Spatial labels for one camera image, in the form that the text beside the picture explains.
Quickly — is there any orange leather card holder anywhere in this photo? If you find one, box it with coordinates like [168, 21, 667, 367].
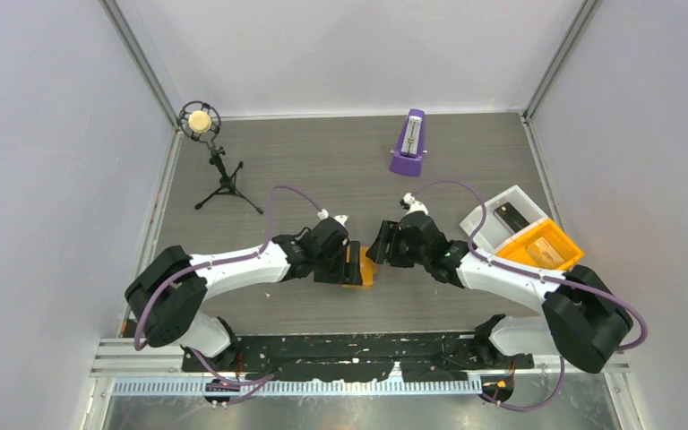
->
[341, 247, 377, 289]

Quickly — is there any purple metronome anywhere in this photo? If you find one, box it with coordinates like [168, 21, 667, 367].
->
[389, 108, 426, 177]

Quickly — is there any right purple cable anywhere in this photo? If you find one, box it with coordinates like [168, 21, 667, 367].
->
[412, 179, 649, 412]

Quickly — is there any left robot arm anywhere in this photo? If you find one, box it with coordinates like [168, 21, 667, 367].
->
[125, 216, 363, 371]

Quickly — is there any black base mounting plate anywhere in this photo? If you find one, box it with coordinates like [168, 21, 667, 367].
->
[182, 332, 534, 383]

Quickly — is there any microphone on black tripod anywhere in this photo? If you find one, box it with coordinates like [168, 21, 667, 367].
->
[176, 100, 264, 214]

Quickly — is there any black device in white bin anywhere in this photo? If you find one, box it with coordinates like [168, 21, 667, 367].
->
[494, 202, 530, 235]

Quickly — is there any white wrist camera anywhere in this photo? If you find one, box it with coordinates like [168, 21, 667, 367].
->
[317, 209, 348, 226]
[400, 193, 428, 216]

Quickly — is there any aluminium frame rail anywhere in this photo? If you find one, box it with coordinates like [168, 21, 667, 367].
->
[90, 339, 185, 377]

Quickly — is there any orange plastic bin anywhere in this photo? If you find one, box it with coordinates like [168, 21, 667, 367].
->
[496, 219, 584, 271]

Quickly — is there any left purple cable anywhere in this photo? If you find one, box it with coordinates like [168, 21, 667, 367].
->
[133, 185, 329, 406]

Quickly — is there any purple cable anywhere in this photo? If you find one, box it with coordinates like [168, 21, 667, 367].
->
[133, 185, 329, 406]
[412, 179, 649, 412]

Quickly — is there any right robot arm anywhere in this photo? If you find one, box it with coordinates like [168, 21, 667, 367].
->
[366, 211, 633, 374]

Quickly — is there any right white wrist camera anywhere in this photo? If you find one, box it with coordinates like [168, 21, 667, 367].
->
[400, 193, 428, 216]

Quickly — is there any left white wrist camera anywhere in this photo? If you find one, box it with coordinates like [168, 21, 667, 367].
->
[317, 209, 348, 226]

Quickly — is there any white plastic bin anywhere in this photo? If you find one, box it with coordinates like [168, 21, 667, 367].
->
[473, 185, 549, 254]

